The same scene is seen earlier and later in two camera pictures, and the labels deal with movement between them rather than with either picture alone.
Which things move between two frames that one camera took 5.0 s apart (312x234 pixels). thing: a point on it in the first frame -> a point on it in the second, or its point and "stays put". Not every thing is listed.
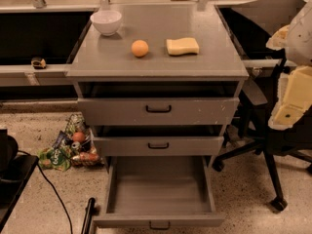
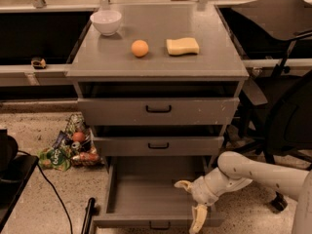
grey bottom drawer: [159, 192] stays put
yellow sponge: [182, 46] stays put
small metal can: [75, 144] stays put
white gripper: [300, 39] -> [202, 190]
